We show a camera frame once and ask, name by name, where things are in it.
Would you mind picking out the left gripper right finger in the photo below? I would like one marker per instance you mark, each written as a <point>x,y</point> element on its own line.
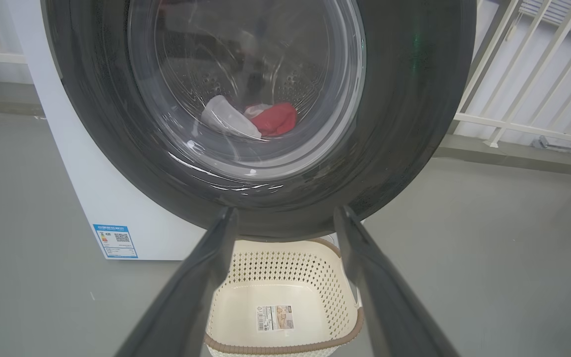
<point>384,302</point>

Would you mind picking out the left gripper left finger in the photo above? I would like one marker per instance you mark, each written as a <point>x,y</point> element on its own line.
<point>191,297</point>

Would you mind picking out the dark round glass washer door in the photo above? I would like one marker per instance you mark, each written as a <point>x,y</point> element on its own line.
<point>404,124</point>

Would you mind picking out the red garment with white trim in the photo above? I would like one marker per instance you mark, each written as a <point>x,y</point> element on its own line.
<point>278,121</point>

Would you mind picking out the paper basket product label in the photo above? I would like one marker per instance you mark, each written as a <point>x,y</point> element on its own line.
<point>275,318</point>

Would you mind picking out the cream perforated laundry basket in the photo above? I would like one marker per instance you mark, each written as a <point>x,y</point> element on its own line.
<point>285,270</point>

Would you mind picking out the white front-load washing machine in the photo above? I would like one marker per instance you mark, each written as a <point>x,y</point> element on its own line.
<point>92,188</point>

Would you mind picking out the blue energy label sticker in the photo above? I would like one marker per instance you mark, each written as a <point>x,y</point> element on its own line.
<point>115,241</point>

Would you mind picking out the steel perforated washer drum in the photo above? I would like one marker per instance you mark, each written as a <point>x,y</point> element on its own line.
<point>295,84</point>

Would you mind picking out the white window blind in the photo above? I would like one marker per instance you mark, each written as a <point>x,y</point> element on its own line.
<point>568,15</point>

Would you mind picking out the grey metal floor bracket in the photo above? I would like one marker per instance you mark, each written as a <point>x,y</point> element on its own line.
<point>558,145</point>

